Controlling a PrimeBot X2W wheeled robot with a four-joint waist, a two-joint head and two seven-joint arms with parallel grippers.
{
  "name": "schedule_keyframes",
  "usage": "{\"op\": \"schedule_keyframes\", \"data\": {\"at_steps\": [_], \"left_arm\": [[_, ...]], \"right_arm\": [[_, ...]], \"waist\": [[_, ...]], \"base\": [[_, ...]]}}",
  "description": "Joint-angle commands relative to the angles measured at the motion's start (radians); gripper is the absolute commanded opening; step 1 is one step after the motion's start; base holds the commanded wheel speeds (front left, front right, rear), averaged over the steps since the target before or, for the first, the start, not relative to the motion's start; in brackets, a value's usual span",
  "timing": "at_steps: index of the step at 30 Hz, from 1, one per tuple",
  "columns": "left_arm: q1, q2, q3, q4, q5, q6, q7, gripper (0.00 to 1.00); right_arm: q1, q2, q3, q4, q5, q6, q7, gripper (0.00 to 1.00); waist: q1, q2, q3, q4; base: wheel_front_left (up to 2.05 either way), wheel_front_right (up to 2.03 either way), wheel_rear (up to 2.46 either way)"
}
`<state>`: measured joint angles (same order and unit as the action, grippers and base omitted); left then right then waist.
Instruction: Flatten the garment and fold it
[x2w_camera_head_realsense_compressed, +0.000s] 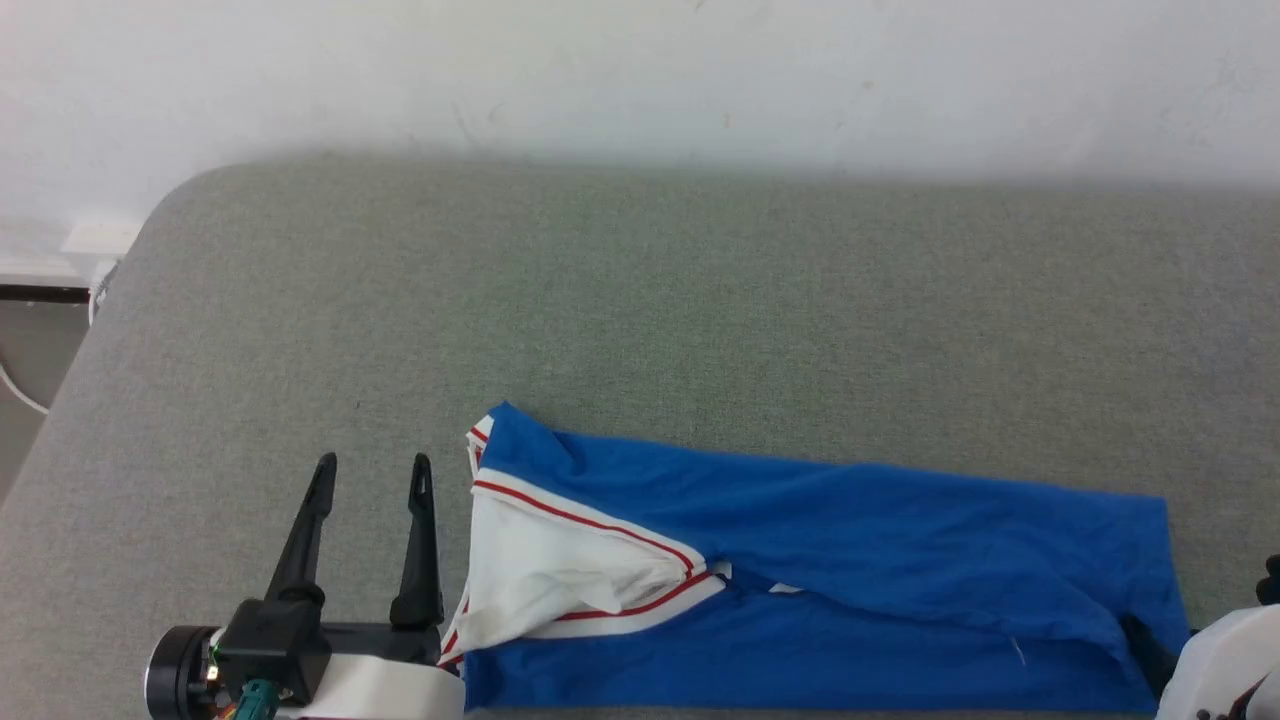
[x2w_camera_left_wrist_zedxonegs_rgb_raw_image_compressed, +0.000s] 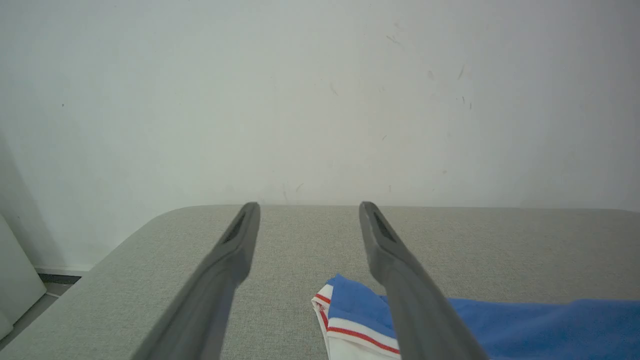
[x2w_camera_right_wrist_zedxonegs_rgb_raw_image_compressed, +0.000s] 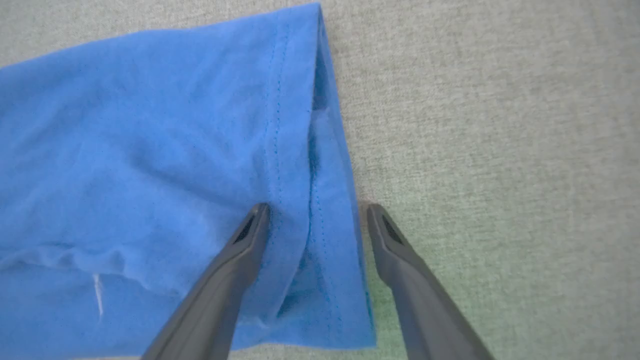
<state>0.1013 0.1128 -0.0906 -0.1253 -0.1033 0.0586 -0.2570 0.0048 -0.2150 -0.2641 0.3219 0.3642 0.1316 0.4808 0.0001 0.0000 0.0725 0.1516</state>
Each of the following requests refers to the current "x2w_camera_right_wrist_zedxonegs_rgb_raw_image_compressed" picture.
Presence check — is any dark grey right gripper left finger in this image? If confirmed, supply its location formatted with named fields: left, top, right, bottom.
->
left=141, top=202, right=272, bottom=360

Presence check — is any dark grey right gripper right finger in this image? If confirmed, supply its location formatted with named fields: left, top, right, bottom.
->
left=366, top=203, right=497, bottom=360

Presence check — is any blue white red-striped t-shirt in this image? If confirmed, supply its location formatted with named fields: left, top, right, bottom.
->
left=0, top=1, right=377, bottom=360

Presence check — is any grey fabric sofa cushion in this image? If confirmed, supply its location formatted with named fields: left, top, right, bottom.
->
left=0, top=0, right=640, bottom=360

